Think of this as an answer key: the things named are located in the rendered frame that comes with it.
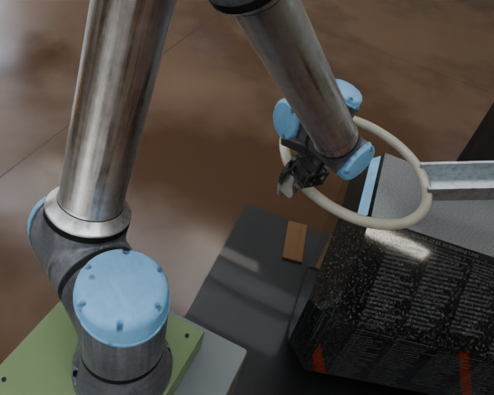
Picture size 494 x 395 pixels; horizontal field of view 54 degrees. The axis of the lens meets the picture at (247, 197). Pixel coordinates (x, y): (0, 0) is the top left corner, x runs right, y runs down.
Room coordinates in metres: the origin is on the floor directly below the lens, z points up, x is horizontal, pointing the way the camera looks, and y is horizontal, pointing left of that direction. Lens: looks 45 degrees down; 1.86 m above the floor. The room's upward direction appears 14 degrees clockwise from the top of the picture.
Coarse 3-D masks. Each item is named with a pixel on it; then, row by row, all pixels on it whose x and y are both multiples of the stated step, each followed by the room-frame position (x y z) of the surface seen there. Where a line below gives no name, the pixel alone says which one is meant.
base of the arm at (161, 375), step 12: (168, 348) 0.45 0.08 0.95; (72, 360) 0.38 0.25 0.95; (168, 360) 0.41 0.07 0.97; (72, 372) 0.36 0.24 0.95; (84, 372) 0.34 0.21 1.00; (156, 372) 0.37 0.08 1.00; (168, 372) 0.40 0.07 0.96; (84, 384) 0.33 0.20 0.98; (96, 384) 0.33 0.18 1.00; (108, 384) 0.33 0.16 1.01; (120, 384) 0.33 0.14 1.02; (132, 384) 0.34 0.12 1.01; (144, 384) 0.35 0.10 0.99; (156, 384) 0.36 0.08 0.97; (168, 384) 0.39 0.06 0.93
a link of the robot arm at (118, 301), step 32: (96, 256) 0.45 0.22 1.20; (128, 256) 0.47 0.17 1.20; (64, 288) 0.41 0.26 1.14; (96, 288) 0.39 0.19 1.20; (128, 288) 0.41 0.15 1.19; (160, 288) 0.42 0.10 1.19; (96, 320) 0.35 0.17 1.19; (128, 320) 0.36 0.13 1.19; (160, 320) 0.39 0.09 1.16; (96, 352) 0.33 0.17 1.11; (128, 352) 0.34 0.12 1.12; (160, 352) 0.39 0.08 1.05
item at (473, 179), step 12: (420, 168) 1.22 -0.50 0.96; (432, 168) 1.22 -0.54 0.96; (444, 168) 1.23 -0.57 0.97; (456, 168) 1.23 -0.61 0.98; (468, 168) 1.24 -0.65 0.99; (480, 168) 1.24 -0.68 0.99; (492, 168) 1.24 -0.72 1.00; (432, 180) 1.19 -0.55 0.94; (444, 180) 1.20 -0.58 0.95; (456, 180) 1.20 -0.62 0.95; (468, 180) 1.20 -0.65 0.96; (480, 180) 1.21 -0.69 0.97; (492, 180) 1.21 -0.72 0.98; (432, 192) 1.11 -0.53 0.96; (444, 192) 1.11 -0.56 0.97; (456, 192) 1.12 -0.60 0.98; (468, 192) 1.12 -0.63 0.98; (480, 192) 1.13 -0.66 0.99; (492, 192) 1.13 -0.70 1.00
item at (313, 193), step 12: (360, 120) 1.36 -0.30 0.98; (372, 132) 1.35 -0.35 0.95; (384, 132) 1.34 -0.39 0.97; (396, 144) 1.31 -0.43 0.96; (288, 156) 1.05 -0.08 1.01; (408, 156) 1.27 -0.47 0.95; (420, 180) 1.17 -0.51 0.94; (312, 192) 0.94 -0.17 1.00; (324, 204) 0.92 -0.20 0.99; (336, 204) 0.93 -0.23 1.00; (420, 204) 1.06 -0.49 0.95; (348, 216) 0.90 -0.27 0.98; (360, 216) 0.91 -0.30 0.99; (408, 216) 0.97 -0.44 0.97; (420, 216) 0.99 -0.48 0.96; (372, 228) 0.90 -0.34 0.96; (384, 228) 0.91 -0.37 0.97; (396, 228) 0.92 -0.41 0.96
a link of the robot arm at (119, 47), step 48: (96, 0) 0.58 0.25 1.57; (144, 0) 0.58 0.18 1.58; (96, 48) 0.56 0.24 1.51; (144, 48) 0.58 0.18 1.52; (96, 96) 0.55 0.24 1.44; (144, 96) 0.58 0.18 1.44; (96, 144) 0.53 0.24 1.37; (96, 192) 0.52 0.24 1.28; (48, 240) 0.48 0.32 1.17; (96, 240) 0.49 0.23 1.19
